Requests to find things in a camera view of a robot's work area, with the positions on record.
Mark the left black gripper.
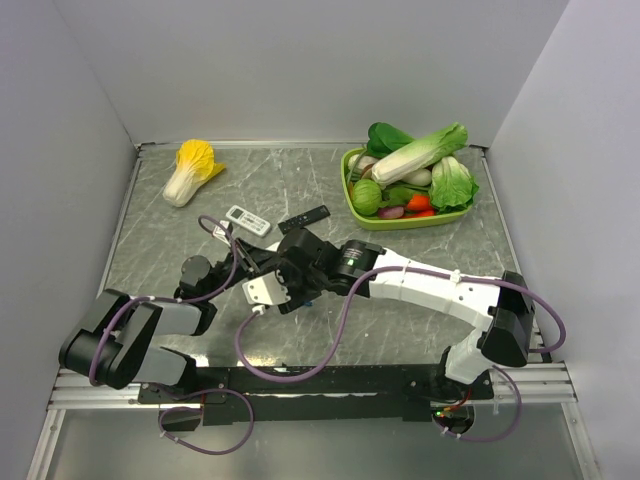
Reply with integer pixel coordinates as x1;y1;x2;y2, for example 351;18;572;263
204;237;281;300

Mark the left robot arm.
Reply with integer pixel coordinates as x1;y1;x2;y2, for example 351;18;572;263
58;239;275;402

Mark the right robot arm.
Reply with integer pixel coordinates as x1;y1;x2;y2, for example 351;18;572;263
269;228;534;399

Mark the white air conditioner remote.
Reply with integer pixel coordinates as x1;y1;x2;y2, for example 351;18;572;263
226;205;271;238

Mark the black slim remote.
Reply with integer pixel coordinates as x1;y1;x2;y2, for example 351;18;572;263
278;205;330;235

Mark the round green cabbage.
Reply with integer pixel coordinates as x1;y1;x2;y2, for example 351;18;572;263
351;179;383;216

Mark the purple onion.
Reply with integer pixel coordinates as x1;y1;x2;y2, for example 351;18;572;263
377;206;405;220

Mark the brown mushroom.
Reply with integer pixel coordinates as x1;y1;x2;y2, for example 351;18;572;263
361;164;373;179

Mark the white garlic bulb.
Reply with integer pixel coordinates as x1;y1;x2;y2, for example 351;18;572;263
347;155;378;174

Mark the yellow napa cabbage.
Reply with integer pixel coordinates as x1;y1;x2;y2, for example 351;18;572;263
163;139;226;208

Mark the green plastic basket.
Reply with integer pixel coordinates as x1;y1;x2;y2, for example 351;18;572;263
340;147;473;231

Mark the orange carrot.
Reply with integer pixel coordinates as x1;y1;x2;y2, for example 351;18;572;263
405;194;432;212

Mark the white radish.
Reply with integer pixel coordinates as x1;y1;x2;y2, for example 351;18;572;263
401;169;432;187

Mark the dark green spinach leaf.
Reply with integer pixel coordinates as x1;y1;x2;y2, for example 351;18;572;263
366;122;414;159

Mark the long green napa cabbage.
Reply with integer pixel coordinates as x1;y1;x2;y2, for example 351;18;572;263
372;122;468;186

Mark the green bok choy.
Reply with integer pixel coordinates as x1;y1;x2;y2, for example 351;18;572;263
429;156;479;214

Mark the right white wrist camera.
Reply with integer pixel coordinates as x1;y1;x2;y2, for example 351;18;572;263
242;271;291;311

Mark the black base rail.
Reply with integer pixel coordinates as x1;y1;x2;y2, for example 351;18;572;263
138;364;494;426

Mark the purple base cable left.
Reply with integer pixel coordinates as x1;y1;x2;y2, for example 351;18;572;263
158;388;256;456

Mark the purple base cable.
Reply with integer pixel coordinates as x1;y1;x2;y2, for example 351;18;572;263
158;388;256;456
432;367;524;444

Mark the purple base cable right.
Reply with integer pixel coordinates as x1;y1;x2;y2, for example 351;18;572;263
432;367;524;444

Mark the aluminium frame rail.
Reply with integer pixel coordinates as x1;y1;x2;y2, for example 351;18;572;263
46;363;578;411

